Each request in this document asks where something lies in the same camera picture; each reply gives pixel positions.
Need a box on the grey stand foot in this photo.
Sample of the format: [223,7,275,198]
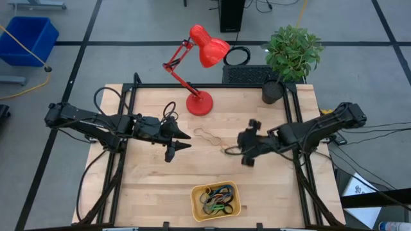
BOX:
[8,0,67,10]
[0,75,27,87]

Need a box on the black floor cable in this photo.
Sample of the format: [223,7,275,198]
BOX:
[365,121,411,128]
[345,128,411,146]

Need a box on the yellow plastic bin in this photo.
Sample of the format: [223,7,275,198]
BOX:
[189,180,242,223]

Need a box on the yellow floor cable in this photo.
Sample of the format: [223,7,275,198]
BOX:
[294,0,310,28]
[0,25,53,101]

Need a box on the black perforated case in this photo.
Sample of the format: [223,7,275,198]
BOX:
[222,65,306,85]

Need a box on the black floor object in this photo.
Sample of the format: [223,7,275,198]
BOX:
[0,104,11,129]

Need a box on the green rubber band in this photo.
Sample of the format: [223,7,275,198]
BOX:
[204,204,226,214]

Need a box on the tan rubber band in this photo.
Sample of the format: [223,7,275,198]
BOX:
[193,127,223,146]

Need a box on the black coiled cable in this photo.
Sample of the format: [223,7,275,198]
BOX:
[223,46,252,67]

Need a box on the black aluminium table frame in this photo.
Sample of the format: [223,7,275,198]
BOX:
[75,73,346,229]

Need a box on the green potted plant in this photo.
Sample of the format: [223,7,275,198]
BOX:
[260,24,325,105]

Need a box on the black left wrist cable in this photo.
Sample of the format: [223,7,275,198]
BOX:
[162,101,178,124]

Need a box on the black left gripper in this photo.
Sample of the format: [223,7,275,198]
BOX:
[133,115,193,163]

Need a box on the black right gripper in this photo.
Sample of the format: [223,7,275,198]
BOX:
[237,119,280,166]

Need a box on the black bar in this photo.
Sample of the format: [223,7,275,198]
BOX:
[340,187,411,209]

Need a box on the white printed paper box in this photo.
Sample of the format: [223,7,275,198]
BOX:
[340,172,383,229]

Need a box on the black rubber band pair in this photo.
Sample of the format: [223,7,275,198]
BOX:
[211,192,234,206]

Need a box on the black hanging cable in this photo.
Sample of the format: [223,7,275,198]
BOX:
[76,149,109,223]

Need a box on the grey-blue rubber band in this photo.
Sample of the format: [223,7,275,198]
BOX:
[210,184,234,197]

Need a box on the white plastic bottle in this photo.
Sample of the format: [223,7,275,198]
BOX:
[378,221,411,231]

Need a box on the red desk lamp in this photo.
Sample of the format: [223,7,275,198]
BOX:
[162,24,231,117]

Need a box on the black computer tower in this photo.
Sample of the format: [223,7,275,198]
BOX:
[218,0,247,33]

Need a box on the blue plastic floor bin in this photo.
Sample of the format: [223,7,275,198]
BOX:
[0,16,60,67]

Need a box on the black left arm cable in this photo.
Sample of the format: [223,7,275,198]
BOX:
[93,86,142,118]

